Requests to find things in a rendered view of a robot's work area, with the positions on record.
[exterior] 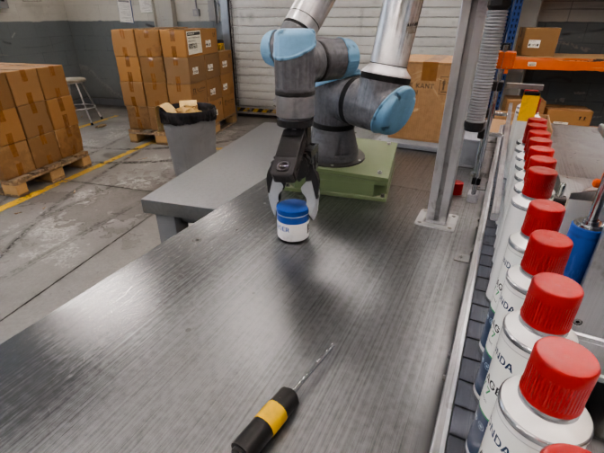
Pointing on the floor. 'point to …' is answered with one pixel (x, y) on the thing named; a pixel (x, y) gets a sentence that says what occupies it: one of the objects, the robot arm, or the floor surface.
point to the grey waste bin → (190, 144)
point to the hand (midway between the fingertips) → (293, 214)
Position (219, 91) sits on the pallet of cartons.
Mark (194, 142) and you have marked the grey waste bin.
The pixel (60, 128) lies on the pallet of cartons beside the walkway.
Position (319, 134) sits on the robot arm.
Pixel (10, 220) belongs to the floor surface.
